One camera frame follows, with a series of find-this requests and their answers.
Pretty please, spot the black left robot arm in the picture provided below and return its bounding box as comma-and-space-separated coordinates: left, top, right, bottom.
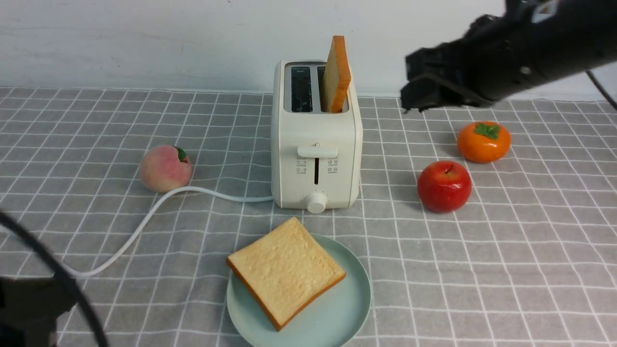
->
0, 277, 77, 347

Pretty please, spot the light green round plate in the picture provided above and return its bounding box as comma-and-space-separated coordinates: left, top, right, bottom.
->
227, 234, 373, 347

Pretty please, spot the white power cable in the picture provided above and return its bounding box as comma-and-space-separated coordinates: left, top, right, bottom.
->
63, 186, 274, 278

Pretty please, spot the pink peach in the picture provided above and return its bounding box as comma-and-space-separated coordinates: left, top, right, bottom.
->
138, 145, 193, 194

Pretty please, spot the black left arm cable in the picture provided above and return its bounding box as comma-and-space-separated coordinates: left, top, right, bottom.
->
0, 211, 110, 347

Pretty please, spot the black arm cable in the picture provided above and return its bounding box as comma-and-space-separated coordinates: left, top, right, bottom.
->
0, 211, 110, 347
585, 70, 617, 111

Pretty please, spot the grey checked tablecloth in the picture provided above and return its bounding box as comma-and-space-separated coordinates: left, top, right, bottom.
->
0, 87, 617, 347

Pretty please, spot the white two-slot toaster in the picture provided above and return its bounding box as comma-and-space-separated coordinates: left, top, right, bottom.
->
270, 61, 363, 214

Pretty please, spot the red apple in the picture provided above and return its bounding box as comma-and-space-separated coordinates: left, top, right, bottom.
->
416, 160, 472, 214

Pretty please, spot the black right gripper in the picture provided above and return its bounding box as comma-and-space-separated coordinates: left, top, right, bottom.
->
400, 34, 511, 112

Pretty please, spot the orange persimmon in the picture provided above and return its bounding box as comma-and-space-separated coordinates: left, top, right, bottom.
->
457, 121, 511, 164

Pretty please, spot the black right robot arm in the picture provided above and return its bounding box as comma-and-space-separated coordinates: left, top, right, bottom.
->
400, 0, 617, 112

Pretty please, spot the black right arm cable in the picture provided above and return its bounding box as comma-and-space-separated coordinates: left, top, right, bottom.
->
585, 70, 617, 111

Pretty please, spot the toast slice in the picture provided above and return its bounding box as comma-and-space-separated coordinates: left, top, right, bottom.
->
227, 217, 346, 332
321, 35, 352, 113

